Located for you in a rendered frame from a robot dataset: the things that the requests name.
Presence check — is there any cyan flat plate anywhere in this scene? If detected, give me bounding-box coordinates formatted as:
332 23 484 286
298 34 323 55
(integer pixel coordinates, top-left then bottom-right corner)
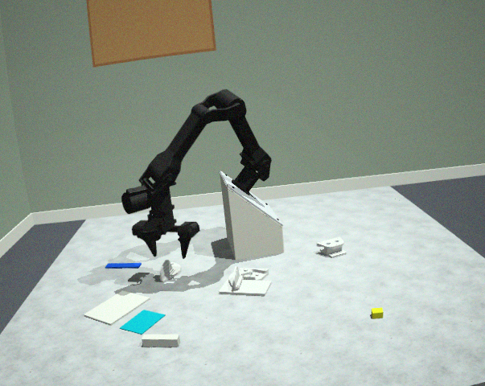
120 310 166 335

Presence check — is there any blue flat bar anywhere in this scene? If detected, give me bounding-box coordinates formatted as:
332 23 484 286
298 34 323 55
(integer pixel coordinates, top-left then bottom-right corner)
105 263 142 269

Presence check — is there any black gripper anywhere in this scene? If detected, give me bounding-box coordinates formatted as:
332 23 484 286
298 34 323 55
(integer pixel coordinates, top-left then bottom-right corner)
132 203 199 259

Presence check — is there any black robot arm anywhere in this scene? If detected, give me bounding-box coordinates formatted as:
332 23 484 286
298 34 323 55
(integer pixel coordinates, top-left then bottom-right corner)
121 89 272 241

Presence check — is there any small yellow block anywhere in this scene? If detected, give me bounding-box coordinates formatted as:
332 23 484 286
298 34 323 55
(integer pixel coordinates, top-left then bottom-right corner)
372 308 384 319

